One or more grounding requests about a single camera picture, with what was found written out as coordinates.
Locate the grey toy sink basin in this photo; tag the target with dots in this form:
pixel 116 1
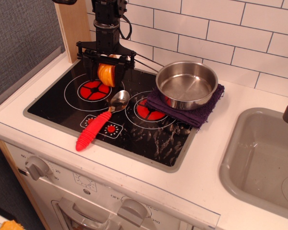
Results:
pixel 255 166

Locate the red handled metal spoon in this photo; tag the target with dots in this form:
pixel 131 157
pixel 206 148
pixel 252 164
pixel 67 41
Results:
pixel 117 103

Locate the purple folded cloth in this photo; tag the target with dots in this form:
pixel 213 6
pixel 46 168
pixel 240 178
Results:
pixel 195 118

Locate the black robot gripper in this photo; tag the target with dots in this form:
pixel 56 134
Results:
pixel 119 56

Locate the wooden side post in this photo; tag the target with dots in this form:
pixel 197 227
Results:
pixel 74 26

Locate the orange toy fruit half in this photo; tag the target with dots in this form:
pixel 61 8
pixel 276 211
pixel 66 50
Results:
pixel 106 74

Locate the grey oven knob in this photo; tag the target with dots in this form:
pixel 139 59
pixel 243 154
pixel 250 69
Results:
pixel 133 212

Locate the grey timer knob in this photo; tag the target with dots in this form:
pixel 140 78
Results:
pixel 36 167

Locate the stainless steel pot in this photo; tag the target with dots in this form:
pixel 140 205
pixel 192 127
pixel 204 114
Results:
pixel 184 85

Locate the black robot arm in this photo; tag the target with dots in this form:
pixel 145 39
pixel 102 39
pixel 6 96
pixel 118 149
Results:
pixel 108 14

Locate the grey oven door handle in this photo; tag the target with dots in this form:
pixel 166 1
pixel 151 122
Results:
pixel 75 220

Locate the orange fuzzy object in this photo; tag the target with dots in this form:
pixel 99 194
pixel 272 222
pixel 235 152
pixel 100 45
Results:
pixel 11 225

